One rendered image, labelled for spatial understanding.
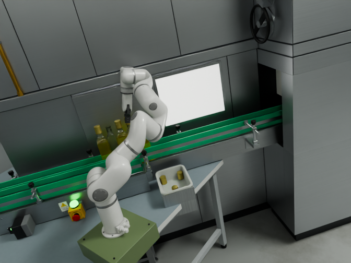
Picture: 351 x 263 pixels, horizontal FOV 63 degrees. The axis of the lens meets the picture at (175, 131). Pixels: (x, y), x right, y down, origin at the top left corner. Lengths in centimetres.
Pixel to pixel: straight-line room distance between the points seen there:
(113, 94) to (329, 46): 118
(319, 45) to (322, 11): 16
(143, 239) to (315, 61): 122
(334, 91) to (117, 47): 122
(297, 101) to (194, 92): 59
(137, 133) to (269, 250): 146
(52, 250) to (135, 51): 111
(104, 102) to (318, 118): 123
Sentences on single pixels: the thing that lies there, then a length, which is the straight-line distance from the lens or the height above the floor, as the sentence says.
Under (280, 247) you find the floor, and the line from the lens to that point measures 230.
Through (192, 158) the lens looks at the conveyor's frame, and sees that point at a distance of 174.
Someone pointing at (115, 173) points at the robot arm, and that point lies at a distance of 110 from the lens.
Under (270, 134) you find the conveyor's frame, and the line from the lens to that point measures 188.
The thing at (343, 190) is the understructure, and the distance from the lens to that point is 223.
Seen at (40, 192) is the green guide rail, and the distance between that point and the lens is 171.
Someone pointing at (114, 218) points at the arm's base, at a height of 93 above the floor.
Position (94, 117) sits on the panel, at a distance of 175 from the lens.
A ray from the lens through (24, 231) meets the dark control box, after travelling 174.
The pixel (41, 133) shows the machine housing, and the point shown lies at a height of 115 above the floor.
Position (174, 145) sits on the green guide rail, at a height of 93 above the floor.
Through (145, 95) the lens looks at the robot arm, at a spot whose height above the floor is 136.
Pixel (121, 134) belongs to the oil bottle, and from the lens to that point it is 164.
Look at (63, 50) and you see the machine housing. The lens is 170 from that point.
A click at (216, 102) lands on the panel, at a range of 185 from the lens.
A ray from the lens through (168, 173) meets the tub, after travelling 167.
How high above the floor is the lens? 173
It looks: 26 degrees down
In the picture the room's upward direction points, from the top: 12 degrees counter-clockwise
